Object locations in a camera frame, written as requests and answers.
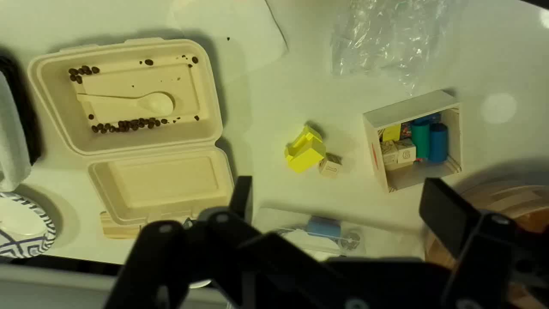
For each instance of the beige clamshell food container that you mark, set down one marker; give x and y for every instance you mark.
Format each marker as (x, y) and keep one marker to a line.
(141, 141)

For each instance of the light wooden block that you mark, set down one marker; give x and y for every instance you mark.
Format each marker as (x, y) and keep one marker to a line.
(118, 227)

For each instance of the blue patterned paper plate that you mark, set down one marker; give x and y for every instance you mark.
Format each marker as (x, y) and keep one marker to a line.
(21, 227)

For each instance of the clear plastic bag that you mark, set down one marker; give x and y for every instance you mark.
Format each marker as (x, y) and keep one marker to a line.
(386, 38)

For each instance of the blue cylinder block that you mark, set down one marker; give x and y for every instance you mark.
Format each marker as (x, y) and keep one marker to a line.
(438, 143)

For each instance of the white open box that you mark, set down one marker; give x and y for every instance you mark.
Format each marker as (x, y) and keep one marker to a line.
(386, 112)

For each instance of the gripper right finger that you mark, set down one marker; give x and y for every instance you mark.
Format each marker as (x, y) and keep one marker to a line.
(484, 257)

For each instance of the wooden bowl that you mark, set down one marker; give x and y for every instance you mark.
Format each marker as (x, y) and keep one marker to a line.
(506, 199)

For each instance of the white cloth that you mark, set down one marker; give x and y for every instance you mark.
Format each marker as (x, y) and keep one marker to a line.
(10, 137)

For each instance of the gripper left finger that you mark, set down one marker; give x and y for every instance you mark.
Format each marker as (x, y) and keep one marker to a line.
(171, 257)

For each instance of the black object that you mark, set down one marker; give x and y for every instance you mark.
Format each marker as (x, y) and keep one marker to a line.
(25, 111)

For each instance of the small yellow block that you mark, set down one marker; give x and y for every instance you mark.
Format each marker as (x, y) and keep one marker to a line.
(391, 133)

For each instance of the clear plastic box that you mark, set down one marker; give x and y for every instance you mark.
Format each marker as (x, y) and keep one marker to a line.
(377, 240)

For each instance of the small blue block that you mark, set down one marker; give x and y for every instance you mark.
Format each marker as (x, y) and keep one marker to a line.
(324, 227)

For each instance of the green cylinder block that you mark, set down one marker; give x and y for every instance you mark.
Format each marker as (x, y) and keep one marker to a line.
(420, 139)

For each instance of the beige spoon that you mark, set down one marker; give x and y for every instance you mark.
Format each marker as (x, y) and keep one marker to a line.
(146, 104)

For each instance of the heap of coffee beans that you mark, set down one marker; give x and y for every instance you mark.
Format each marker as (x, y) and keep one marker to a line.
(128, 125)
(82, 73)

